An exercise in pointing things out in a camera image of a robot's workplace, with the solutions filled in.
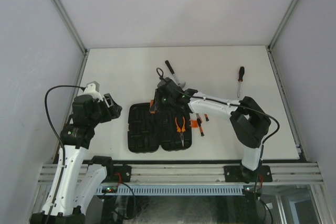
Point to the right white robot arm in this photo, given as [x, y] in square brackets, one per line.
[248, 120]

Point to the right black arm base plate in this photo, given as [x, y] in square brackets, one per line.
[238, 173]

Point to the blue slotted cable duct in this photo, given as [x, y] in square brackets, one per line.
[171, 190]

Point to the black plastic tool case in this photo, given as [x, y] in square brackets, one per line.
[148, 131]

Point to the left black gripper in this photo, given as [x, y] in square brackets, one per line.
[113, 112]

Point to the aluminium front frame rail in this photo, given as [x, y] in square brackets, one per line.
[213, 174]

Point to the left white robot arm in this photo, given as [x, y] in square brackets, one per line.
[68, 199]

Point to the orange grip bit screwdriver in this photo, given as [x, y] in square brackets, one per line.
[152, 112]

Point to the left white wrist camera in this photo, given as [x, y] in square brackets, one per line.
[92, 89]

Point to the black handled claw hammer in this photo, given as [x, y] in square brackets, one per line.
[180, 84]

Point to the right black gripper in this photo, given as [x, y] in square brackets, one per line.
[159, 107]

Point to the orange handled needle-nose pliers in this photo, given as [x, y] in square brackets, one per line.
[180, 127]

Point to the black orange handled screwdriver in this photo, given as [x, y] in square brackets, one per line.
[240, 79]

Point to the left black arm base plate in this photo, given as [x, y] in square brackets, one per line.
[118, 173]

